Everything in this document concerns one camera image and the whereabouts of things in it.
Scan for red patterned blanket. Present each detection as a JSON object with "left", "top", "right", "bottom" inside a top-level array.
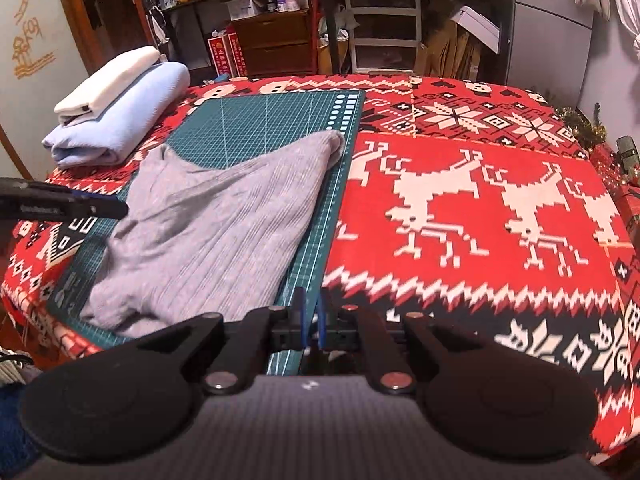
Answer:
[{"left": 0, "top": 75, "right": 640, "bottom": 466}]

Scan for white cardboard box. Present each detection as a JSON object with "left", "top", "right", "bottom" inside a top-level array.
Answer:
[{"left": 452, "top": 6, "right": 501, "bottom": 53}]

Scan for red printed boxes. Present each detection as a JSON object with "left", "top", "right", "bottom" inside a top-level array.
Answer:
[{"left": 207, "top": 32, "right": 249, "bottom": 79}]

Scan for wooden door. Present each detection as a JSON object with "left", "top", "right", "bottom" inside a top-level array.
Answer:
[{"left": 52, "top": 0, "right": 156, "bottom": 76}]

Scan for green cutting mat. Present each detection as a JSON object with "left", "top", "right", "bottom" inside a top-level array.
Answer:
[{"left": 47, "top": 89, "right": 366, "bottom": 376}]

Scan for grey cabinet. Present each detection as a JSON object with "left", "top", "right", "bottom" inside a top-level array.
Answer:
[{"left": 510, "top": 0, "right": 596, "bottom": 111}]

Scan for gold wall decoration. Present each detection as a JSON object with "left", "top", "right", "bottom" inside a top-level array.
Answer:
[{"left": 2, "top": 0, "right": 56, "bottom": 80}]

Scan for white plastic drawer unit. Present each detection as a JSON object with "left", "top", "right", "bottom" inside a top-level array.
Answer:
[{"left": 342, "top": 0, "right": 422, "bottom": 76}]

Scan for grey t-shirt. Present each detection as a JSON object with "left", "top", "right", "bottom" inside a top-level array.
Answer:
[{"left": 80, "top": 129, "right": 346, "bottom": 338}]

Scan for wooden drawer cabinet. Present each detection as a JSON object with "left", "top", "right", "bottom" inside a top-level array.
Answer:
[{"left": 232, "top": 10, "right": 318, "bottom": 78}]

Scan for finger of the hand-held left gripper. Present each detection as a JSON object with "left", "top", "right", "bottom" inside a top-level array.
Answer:
[{"left": 0, "top": 177, "right": 130, "bottom": 221}]

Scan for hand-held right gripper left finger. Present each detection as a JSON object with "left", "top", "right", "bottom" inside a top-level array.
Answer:
[{"left": 132, "top": 287, "right": 307, "bottom": 395}]

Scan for small christmas tree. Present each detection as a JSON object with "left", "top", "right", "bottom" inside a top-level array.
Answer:
[{"left": 560, "top": 102, "right": 608, "bottom": 151}]

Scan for flat cardboard sheets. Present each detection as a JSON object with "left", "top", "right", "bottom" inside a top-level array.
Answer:
[{"left": 415, "top": 20, "right": 483, "bottom": 81}]

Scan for folded light blue blanket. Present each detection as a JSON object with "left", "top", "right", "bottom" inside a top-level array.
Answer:
[{"left": 42, "top": 62, "right": 191, "bottom": 170}]

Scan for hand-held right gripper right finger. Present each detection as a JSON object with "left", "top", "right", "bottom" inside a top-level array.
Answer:
[{"left": 317, "top": 287, "right": 481, "bottom": 395}]

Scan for folded white cloth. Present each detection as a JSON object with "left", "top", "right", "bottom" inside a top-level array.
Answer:
[{"left": 54, "top": 46, "right": 161, "bottom": 116}]

